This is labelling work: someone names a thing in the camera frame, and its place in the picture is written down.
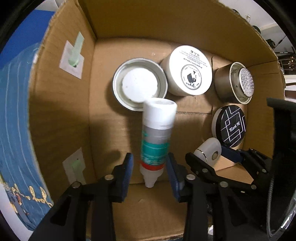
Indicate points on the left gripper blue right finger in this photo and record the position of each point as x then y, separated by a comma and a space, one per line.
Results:
176, 174

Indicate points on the blue striped bed sheet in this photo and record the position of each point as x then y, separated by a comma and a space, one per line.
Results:
20, 174

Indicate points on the perforated steel strainer cup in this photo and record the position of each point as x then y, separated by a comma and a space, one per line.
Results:
234, 83

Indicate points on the silver white jar lid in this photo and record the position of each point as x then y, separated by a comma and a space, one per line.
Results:
137, 80

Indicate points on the open cardboard box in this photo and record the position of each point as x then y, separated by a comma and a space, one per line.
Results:
106, 68

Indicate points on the black round ME compact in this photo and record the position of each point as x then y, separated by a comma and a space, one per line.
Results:
229, 125

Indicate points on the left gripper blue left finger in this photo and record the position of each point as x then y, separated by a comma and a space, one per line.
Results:
122, 175

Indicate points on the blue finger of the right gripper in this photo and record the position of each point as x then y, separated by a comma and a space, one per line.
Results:
236, 156
203, 171

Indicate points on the blue foam cushion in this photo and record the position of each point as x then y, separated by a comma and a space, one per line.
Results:
29, 32

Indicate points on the white teal spray bottle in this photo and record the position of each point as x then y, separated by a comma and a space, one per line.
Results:
158, 119

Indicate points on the white round jar panda label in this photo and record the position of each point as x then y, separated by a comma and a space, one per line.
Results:
187, 71

